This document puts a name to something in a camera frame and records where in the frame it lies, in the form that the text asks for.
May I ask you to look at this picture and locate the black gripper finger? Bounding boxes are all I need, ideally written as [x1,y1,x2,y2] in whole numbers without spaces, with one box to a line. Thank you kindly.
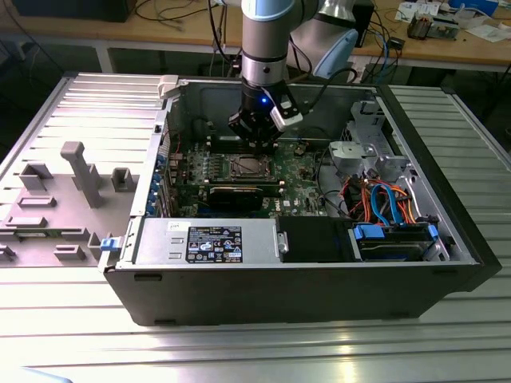
[259,118,282,156]
[228,112,263,156]

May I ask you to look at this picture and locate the metal socket cover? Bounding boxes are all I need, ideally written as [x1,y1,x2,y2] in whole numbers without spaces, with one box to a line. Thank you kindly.
[229,153,276,180]

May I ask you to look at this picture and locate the silver CPU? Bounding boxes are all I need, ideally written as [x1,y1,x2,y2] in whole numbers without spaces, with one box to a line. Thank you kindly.
[237,158,265,176]

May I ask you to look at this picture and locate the CPU socket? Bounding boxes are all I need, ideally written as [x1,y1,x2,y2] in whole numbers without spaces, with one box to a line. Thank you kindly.
[226,152,277,182]

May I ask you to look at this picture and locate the green motherboard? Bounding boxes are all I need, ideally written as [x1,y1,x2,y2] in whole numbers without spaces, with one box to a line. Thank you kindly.
[165,135,333,219]

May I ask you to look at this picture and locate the graphics card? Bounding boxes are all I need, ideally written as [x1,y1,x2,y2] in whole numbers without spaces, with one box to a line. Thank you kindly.
[207,184,265,212]

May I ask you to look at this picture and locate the metal drive cage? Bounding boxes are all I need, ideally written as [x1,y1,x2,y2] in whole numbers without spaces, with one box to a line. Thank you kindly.
[342,99,402,160]

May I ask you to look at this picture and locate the black plastic shroud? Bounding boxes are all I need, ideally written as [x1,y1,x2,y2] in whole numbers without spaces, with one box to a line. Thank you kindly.
[277,217,355,263]

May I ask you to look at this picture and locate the tall black device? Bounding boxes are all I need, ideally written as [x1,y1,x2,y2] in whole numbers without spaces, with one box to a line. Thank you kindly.
[353,0,375,49]

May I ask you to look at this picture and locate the grey power supply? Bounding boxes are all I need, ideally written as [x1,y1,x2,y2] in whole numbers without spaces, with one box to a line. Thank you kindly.
[133,218,279,267]

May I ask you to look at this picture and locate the wooden desk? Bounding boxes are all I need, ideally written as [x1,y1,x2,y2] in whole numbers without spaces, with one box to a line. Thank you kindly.
[0,0,511,75]

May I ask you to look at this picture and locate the black PC case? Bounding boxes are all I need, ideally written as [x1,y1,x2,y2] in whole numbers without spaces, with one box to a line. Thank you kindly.
[97,73,503,328]

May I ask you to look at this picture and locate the hard disk in blue carrier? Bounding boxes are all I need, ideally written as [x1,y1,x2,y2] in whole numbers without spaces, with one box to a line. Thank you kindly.
[349,223,440,263]

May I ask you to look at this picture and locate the white paper sheet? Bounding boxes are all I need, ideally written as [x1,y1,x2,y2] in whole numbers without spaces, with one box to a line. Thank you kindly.
[394,2,418,22]

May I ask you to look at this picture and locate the small electronic device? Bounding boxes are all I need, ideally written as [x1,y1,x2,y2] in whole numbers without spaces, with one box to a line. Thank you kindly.
[406,11,435,40]

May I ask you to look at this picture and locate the grey parts rack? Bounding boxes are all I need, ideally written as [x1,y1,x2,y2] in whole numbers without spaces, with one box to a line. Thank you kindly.
[0,140,141,269]

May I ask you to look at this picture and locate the grey device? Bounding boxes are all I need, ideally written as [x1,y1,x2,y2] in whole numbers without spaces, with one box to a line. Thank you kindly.
[433,15,460,41]

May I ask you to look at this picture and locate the black box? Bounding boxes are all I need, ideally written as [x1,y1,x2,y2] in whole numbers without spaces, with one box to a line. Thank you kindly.
[11,0,131,23]

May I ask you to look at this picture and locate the green RAM stick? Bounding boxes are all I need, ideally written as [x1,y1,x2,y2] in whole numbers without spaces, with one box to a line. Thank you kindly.
[15,230,67,240]

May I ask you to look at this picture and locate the blue box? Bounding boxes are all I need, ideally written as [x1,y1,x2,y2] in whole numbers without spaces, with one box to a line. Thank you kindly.
[449,0,500,13]

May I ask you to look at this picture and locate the white papers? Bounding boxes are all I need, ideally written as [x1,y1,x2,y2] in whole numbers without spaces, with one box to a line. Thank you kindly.
[465,23,511,44]

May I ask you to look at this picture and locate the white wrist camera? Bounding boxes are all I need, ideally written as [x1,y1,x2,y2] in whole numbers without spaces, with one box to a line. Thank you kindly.
[270,98,305,132]

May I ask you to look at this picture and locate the black camera cable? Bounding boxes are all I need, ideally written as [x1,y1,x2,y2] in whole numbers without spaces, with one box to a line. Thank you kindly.
[302,66,361,117]

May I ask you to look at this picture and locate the black wire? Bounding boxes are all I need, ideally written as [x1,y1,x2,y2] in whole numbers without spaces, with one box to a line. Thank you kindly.
[315,149,352,219]

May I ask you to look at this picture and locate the silver metal bracket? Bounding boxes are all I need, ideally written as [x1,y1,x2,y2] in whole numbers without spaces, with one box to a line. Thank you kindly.
[328,140,379,181]

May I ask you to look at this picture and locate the red wire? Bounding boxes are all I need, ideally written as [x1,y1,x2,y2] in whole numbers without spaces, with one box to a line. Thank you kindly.
[340,176,361,205]

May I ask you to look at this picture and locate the blue cable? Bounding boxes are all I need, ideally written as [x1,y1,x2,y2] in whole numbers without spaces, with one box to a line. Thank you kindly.
[381,38,394,79]

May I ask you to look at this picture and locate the blue wire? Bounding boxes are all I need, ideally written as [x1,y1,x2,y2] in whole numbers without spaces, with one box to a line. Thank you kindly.
[370,185,405,228]

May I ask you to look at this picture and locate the orange wire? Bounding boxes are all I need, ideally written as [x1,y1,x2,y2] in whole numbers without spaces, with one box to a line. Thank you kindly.
[347,179,418,224]

